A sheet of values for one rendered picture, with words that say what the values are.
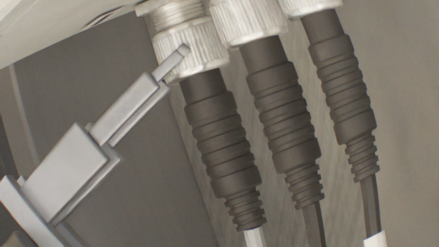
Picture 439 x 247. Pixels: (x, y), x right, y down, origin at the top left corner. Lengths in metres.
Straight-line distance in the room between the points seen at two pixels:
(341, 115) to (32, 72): 0.18
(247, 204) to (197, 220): 0.11
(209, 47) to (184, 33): 0.01
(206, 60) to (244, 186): 0.03
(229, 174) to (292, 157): 0.04
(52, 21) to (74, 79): 0.15
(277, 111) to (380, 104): 0.04
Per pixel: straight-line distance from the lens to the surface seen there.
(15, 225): 1.62
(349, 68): 0.59
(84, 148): 0.65
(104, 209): 0.75
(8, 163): 1.70
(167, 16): 0.65
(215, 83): 0.65
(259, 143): 0.72
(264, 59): 0.62
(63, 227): 0.67
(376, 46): 0.64
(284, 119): 0.62
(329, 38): 0.59
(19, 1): 0.51
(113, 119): 0.65
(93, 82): 0.75
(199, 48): 0.65
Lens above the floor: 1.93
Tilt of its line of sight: 40 degrees down
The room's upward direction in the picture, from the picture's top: 3 degrees clockwise
